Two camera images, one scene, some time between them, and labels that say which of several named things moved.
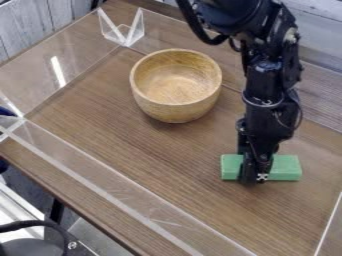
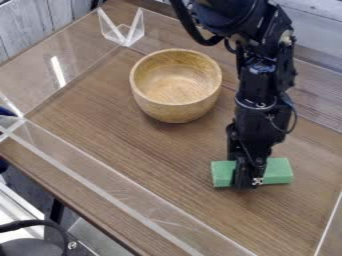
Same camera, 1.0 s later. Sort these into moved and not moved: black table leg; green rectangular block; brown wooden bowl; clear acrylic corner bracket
Moved: green rectangular block
Not moved: clear acrylic corner bracket; brown wooden bowl; black table leg
